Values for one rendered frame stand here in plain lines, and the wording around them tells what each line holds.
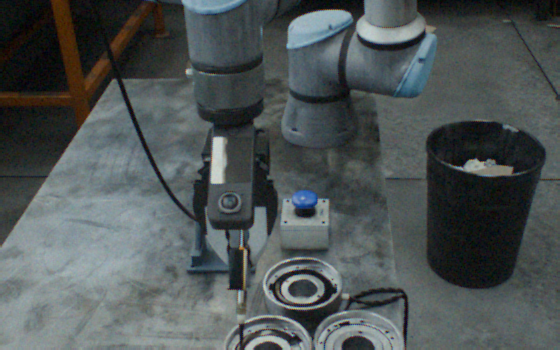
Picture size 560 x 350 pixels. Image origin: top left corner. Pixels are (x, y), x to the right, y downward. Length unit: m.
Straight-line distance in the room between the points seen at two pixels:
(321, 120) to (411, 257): 1.13
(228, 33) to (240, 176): 0.14
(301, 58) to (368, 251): 0.39
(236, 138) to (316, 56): 0.55
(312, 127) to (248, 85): 0.61
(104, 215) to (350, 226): 0.40
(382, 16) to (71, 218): 0.60
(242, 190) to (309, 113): 0.62
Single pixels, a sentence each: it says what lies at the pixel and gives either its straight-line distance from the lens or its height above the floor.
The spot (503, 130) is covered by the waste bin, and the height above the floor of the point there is 0.41.
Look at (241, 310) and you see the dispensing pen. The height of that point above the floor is 0.89.
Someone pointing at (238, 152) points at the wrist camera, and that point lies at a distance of 0.72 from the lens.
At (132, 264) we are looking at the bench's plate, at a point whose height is 0.80.
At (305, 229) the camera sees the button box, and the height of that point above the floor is 0.84.
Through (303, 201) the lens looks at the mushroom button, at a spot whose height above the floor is 0.87.
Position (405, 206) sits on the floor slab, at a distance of 2.59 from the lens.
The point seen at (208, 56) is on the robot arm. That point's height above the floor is 1.19.
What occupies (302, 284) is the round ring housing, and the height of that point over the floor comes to 0.82.
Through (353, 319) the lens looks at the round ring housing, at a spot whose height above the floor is 0.83.
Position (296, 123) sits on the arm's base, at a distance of 1.33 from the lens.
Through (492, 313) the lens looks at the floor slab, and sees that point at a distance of 2.19.
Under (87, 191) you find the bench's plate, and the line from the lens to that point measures 1.26.
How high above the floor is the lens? 1.45
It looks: 31 degrees down
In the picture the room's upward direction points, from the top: 2 degrees counter-clockwise
